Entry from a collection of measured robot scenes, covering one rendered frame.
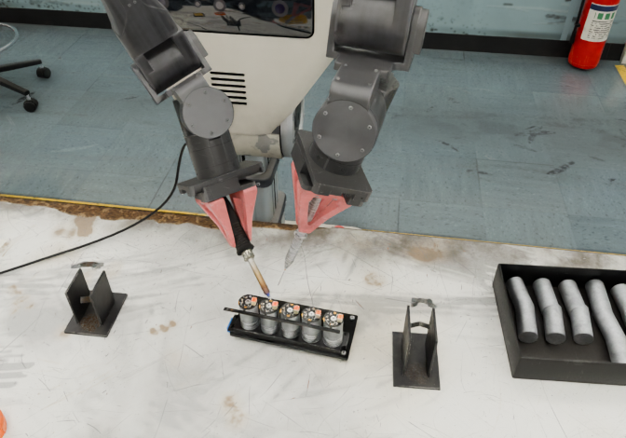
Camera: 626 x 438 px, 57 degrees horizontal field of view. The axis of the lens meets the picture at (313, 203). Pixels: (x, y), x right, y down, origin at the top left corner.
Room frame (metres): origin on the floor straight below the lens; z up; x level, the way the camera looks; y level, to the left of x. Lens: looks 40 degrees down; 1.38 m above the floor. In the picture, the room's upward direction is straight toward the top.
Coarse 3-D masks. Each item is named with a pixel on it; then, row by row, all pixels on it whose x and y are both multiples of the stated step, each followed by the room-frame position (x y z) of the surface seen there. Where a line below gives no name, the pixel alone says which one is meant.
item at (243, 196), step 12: (228, 180) 0.57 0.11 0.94; (240, 180) 0.61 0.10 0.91; (204, 192) 0.55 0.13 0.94; (216, 192) 0.56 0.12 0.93; (228, 192) 0.56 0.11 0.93; (240, 192) 0.58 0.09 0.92; (252, 192) 0.57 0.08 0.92; (240, 204) 0.60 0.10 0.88; (252, 204) 0.57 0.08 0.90; (240, 216) 0.58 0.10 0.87
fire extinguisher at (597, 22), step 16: (592, 0) 2.71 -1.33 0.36; (608, 0) 2.68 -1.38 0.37; (592, 16) 2.69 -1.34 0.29; (608, 16) 2.68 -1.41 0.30; (592, 32) 2.68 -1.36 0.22; (608, 32) 2.70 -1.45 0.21; (576, 48) 2.72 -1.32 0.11; (592, 48) 2.68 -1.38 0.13; (576, 64) 2.70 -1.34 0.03; (592, 64) 2.68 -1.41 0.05
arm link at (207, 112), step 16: (192, 32) 0.67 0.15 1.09; (208, 64) 0.65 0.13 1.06; (144, 80) 0.62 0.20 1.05; (192, 80) 0.57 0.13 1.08; (160, 96) 0.62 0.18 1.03; (176, 96) 0.58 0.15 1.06; (192, 96) 0.56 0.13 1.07; (208, 96) 0.56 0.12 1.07; (224, 96) 0.57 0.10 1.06; (192, 112) 0.55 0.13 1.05; (208, 112) 0.55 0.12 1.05; (224, 112) 0.56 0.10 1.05; (192, 128) 0.54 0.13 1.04; (208, 128) 0.54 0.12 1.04; (224, 128) 0.55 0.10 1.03
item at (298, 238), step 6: (312, 198) 0.50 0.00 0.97; (318, 198) 0.50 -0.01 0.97; (312, 204) 0.50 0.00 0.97; (318, 204) 0.50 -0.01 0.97; (312, 210) 0.49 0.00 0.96; (312, 216) 0.49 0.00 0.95; (294, 234) 0.49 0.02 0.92; (300, 234) 0.49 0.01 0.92; (306, 234) 0.50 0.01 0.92; (294, 240) 0.49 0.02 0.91; (300, 240) 0.49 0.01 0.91; (294, 246) 0.49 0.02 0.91; (288, 252) 0.49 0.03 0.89; (294, 252) 0.49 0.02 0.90; (288, 258) 0.49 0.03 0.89
